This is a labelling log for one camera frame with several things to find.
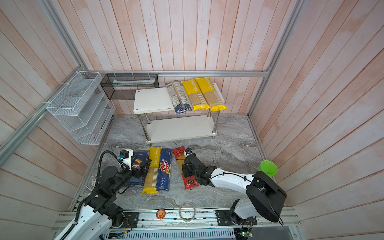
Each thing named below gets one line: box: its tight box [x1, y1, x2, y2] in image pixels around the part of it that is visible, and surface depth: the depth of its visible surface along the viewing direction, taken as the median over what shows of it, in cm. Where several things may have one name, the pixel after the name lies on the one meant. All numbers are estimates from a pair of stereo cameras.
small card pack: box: [86, 175, 97, 192], surface depth 85 cm
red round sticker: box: [156, 208, 167, 220], surface depth 77 cm
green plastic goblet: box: [258, 160, 278, 178], surface depth 77 cm
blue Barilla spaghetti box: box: [156, 148, 172, 191], surface depth 89 cm
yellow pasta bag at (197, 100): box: [181, 79, 211, 111], surface depth 81 cm
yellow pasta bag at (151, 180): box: [142, 146, 162, 194], surface depth 85 cm
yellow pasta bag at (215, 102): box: [195, 76, 227, 112], surface depth 81 cm
